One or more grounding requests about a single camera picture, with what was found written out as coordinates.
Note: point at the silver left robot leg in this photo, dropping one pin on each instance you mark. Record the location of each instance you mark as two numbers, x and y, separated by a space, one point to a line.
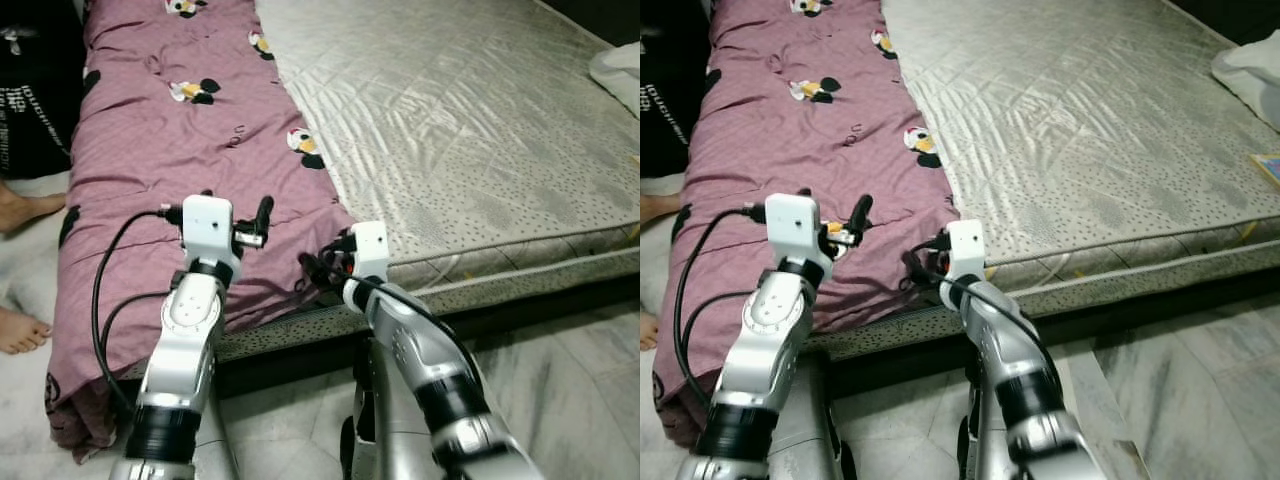
810 440

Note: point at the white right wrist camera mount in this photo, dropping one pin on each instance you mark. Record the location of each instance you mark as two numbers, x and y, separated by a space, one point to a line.
370 248
967 245

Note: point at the patterned lower mattress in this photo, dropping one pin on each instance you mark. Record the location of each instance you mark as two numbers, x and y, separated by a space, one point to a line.
520 300
1150 290

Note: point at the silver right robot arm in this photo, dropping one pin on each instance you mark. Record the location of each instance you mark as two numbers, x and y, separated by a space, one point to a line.
410 350
1000 350

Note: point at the person's bare leg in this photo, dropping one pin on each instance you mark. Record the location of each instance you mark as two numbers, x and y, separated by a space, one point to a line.
20 330
655 207
648 332
20 210

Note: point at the yellow and blue picture book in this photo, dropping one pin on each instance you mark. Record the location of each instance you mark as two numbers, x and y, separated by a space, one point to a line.
1268 170

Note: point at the black printed garment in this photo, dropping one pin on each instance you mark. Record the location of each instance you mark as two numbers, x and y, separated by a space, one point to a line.
40 100
670 100

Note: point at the white pillow with tree print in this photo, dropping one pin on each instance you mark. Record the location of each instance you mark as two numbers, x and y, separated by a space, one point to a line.
620 75
1250 85

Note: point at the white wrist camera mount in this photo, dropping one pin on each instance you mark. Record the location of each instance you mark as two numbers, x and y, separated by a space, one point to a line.
967 245
370 248
790 225
208 225

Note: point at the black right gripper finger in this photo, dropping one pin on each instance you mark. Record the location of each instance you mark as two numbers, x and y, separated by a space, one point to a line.
315 272
915 270

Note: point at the purple cartoon print blanket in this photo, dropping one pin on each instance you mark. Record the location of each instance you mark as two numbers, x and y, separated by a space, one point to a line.
780 130
150 130

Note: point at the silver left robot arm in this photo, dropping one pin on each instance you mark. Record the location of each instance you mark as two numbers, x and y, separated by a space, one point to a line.
770 320
185 330

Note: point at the grey patterned quilted mattress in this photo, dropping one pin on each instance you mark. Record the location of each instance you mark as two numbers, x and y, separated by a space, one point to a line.
470 120
1080 120

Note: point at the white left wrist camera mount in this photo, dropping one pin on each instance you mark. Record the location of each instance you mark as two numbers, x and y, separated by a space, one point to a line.
208 225
790 225

